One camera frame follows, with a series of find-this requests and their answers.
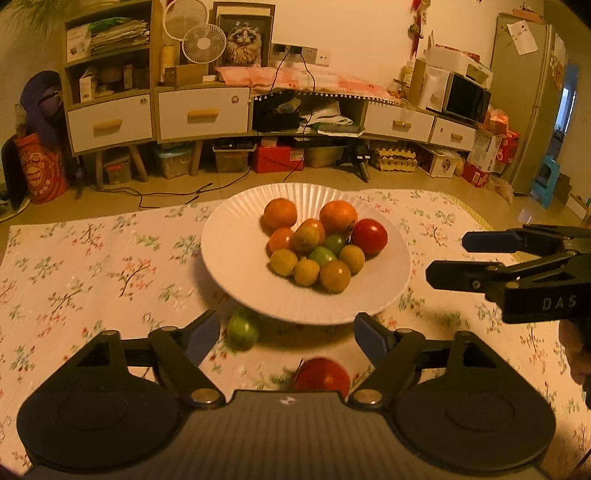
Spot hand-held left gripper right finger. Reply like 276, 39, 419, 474
348, 312, 527, 409

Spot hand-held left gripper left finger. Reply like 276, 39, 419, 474
65, 309, 222, 409

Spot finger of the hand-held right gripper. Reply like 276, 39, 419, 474
425, 250, 591, 304
462, 224, 591, 254

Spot red tomato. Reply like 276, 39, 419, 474
351, 219, 389, 256
294, 357, 351, 398

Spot olive brown plum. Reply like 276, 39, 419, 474
320, 261, 352, 293

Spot tan longan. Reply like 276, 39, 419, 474
294, 258, 321, 287
292, 226, 321, 252
270, 248, 298, 277
339, 244, 366, 274

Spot white ribbed plate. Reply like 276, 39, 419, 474
201, 183, 411, 325

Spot orange tomato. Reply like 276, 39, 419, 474
269, 227, 296, 254
298, 219, 326, 241

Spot large orange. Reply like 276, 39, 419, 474
320, 200, 358, 235

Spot small orange tangerine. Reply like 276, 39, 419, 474
263, 198, 298, 229

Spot person's right hand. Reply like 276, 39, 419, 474
558, 318, 591, 410

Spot red gift boxes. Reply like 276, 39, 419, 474
462, 111, 522, 188

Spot blue stool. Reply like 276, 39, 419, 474
530, 155, 561, 209

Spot white decorated box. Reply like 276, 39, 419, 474
428, 154, 461, 179

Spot white drawer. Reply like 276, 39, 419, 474
429, 117, 477, 151
68, 95, 153, 154
158, 88, 250, 141
365, 104, 435, 141

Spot stack of egg trays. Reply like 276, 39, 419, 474
370, 144, 419, 173

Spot floral tablecloth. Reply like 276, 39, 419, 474
0, 189, 591, 462

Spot grey refrigerator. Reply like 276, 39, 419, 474
488, 13, 568, 195

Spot black microwave oven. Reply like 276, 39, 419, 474
442, 73, 492, 124

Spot black tripod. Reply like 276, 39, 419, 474
341, 144, 373, 182

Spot white paper bag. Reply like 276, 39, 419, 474
418, 65, 451, 112

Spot clear storage box blue lid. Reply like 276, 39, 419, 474
151, 147, 193, 180

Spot clear storage box dark lid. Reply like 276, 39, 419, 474
213, 141, 257, 174

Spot beige storage bin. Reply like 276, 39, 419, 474
305, 145, 348, 169

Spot small clear storage box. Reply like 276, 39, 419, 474
102, 154, 133, 186

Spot white appliance box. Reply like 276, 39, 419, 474
425, 44, 494, 86

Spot red box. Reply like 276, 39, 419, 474
253, 144, 305, 175

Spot white paper note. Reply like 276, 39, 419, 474
507, 20, 540, 56

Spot pile of white papers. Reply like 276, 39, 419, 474
299, 102, 366, 136

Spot pink patterned cloth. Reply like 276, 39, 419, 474
215, 66, 403, 106

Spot orange printed bag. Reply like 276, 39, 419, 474
13, 133, 71, 205

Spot red hanging ornament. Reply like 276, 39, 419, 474
406, 0, 428, 54

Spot wooden drawer cabinet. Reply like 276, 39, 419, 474
154, 82, 254, 178

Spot brown cardboard box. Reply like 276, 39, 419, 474
164, 64, 209, 87

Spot small white carton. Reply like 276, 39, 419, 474
78, 69, 98, 102

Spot yellow cylinder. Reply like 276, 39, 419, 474
159, 45, 176, 85

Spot small white desk fan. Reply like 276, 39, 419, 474
181, 24, 228, 77

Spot wooden shelf cabinet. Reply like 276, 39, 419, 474
61, 0, 157, 183

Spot purple plush toy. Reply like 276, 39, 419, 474
19, 70, 66, 139

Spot framed cat picture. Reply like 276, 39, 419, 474
213, 2, 277, 68

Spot stack of papers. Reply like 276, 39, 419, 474
89, 18, 151, 57

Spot white printed box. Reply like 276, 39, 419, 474
67, 25, 92, 62

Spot black floor cable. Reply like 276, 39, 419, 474
74, 168, 214, 209

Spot black power cable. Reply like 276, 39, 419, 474
269, 46, 319, 184

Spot wall power sockets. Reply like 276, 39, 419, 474
272, 44, 332, 66

